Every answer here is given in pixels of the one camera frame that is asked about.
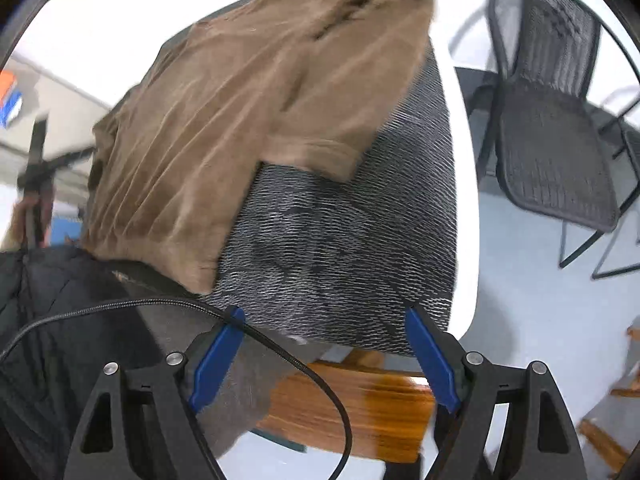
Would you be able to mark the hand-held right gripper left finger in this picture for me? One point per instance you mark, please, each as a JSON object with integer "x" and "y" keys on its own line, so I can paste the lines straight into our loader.
{"x": 216, "y": 360}

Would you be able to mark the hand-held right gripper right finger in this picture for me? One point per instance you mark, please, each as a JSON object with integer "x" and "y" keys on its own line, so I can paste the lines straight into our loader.
{"x": 430, "y": 360}

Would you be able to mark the brown sweater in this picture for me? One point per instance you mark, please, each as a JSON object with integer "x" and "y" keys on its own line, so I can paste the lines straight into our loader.
{"x": 200, "y": 135}

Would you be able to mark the person's left hand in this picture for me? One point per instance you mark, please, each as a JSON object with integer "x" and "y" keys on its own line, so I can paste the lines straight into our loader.
{"x": 19, "y": 222}

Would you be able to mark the blue panel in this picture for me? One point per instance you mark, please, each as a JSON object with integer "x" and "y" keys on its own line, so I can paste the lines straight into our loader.
{"x": 67, "y": 232}

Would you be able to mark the orange and blue box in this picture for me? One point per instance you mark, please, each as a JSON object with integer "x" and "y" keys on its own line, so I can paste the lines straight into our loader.
{"x": 10, "y": 102}

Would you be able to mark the wooden chair seat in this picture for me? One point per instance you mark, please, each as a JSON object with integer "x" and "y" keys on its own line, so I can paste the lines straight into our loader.
{"x": 360, "y": 400}

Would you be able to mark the black padded jacket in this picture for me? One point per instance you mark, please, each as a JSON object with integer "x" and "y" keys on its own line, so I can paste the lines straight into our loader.
{"x": 50, "y": 290}

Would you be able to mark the grey patterned table mat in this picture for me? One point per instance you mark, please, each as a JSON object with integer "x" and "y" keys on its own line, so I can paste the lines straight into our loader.
{"x": 340, "y": 260}

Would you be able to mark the black mesh chair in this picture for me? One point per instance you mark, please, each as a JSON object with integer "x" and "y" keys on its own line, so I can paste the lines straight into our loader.
{"x": 550, "y": 160}

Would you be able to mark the wooden furniture frame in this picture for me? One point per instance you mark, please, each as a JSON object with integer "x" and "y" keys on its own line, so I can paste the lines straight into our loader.
{"x": 602, "y": 441}

